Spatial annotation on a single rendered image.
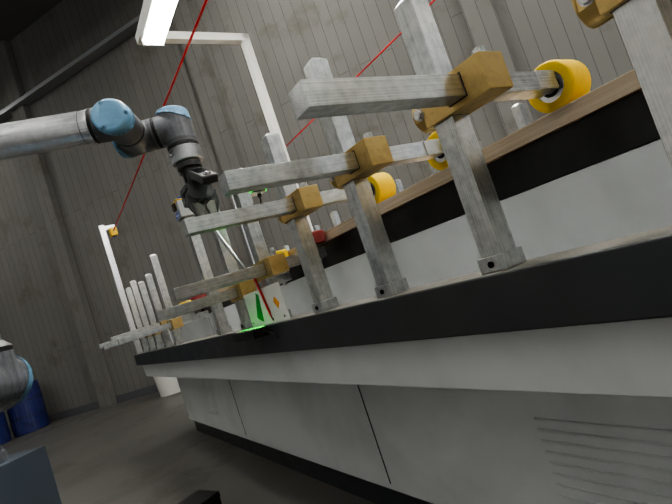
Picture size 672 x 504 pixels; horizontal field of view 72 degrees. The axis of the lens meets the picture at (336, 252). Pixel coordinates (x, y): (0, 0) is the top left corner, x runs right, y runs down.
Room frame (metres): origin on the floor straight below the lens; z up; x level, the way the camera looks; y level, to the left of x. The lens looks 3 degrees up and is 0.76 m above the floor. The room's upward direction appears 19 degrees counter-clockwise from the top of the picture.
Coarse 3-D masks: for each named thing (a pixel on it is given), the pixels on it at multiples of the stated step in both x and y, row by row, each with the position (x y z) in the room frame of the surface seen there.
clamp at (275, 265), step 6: (270, 258) 1.18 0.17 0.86; (276, 258) 1.19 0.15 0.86; (282, 258) 1.20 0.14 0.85; (258, 264) 1.23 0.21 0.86; (264, 264) 1.20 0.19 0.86; (270, 264) 1.18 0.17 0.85; (276, 264) 1.19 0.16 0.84; (282, 264) 1.19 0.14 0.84; (270, 270) 1.18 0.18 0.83; (276, 270) 1.18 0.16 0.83; (282, 270) 1.19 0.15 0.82; (288, 270) 1.20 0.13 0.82; (264, 276) 1.22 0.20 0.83; (270, 276) 1.20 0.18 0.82
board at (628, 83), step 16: (624, 80) 0.62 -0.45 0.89; (592, 96) 0.66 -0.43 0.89; (608, 96) 0.64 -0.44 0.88; (624, 96) 0.63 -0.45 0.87; (560, 112) 0.70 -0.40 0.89; (576, 112) 0.68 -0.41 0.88; (592, 112) 0.67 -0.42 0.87; (528, 128) 0.75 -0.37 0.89; (544, 128) 0.73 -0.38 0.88; (560, 128) 0.72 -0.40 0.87; (496, 144) 0.80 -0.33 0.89; (512, 144) 0.78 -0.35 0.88; (432, 176) 0.94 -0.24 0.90; (448, 176) 0.91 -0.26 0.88; (400, 192) 1.03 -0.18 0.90; (416, 192) 0.99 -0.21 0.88; (384, 208) 1.09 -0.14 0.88; (352, 224) 1.21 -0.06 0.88; (224, 288) 2.13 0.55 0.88
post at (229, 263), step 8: (224, 232) 1.46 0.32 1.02; (216, 240) 1.46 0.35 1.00; (224, 248) 1.46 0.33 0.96; (224, 256) 1.45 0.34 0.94; (232, 256) 1.46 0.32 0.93; (224, 264) 1.46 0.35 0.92; (232, 264) 1.46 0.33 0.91; (240, 304) 1.45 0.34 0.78; (240, 312) 1.46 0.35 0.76; (240, 320) 1.48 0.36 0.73; (248, 320) 1.46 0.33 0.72
